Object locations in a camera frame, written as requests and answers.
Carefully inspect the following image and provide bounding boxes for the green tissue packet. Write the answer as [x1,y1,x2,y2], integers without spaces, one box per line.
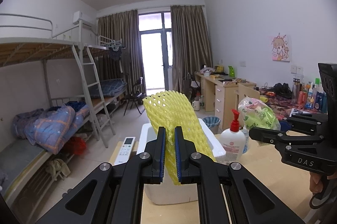
[238,100,281,131]

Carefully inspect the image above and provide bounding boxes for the yellow foam fruit net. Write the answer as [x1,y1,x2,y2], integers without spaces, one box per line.
[143,90,215,185]

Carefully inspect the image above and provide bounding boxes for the person's right hand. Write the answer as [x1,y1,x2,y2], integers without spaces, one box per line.
[310,172,323,194]

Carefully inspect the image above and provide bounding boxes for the red bottle on desk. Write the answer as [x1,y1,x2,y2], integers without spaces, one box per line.
[298,91,307,109]

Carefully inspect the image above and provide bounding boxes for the blue spray bottle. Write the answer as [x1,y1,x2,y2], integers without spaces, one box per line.
[242,126,250,154]

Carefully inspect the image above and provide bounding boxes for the steel thermos flask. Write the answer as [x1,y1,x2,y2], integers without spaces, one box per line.
[292,78,301,104]

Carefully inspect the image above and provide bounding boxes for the white lotion pump bottle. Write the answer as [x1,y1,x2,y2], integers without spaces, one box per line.
[219,109,246,165]

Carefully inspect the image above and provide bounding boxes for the white remote control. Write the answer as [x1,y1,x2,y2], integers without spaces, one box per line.
[114,137,135,165]

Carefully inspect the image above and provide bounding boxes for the black headphones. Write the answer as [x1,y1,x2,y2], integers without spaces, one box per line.
[273,83,292,100]

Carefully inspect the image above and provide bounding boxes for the white styrofoam box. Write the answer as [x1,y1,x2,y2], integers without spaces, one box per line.
[137,118,226,205]

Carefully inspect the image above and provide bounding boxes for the wooden smiley chair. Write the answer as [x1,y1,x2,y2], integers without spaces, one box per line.
[238,84,260,109]

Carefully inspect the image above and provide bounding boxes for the blue waste bin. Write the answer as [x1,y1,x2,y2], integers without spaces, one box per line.
[202,116,221,134]

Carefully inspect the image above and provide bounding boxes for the wooden desk with drawers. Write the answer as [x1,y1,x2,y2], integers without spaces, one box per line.
[194,73,257,131]

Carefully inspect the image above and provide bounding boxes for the green spray bottle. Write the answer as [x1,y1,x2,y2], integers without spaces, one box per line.
[229,66,235,78]

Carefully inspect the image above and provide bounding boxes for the anime girl poster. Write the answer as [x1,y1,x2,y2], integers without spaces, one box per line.
[271,34,290,62]

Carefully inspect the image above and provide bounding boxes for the blue plaid quilt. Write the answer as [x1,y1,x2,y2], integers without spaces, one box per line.
[11,101,90,154]

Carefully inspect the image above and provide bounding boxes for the black folding chair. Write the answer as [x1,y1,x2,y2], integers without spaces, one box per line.
[123,77,144,115]

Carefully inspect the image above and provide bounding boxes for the metal bunk bed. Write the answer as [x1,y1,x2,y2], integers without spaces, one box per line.
[1,13,123,206]

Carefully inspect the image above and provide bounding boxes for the right brown curtain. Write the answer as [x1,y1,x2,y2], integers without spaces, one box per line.
[170,5,213,92]

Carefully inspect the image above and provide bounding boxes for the brown curtain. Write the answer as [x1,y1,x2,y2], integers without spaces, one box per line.
[98,10,144,91]
[170,5,213,92]

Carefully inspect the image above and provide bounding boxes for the glass balcony door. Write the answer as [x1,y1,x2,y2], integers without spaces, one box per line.
[139,11,173,96]

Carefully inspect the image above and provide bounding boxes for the left brown curtain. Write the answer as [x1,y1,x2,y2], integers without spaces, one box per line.
[98,10,144,91]

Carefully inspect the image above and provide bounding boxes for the white air conditioner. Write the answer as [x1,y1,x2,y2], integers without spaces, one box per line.
[72,11,95,27]

